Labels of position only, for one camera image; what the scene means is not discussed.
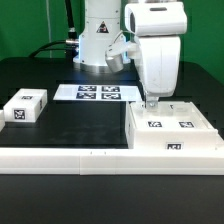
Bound white L-shaped boundary fence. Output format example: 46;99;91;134
0;140;224;175

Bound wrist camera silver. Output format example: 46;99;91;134
105;41;138;73

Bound white cabinet top block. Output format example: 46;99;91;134
3;88;47;123

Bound white cabinet door panel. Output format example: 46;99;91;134
130;103;165;130
162;101;214;131

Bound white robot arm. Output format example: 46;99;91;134
74;0;187;107

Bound small white block left edge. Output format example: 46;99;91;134
0;110;5;132

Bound white marker base plate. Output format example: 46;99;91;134
54;84;141;102

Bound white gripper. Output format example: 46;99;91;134
125;2;187;109

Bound white cabinet body box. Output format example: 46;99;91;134
125;101;224;152

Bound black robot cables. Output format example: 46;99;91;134
29;0;81;58

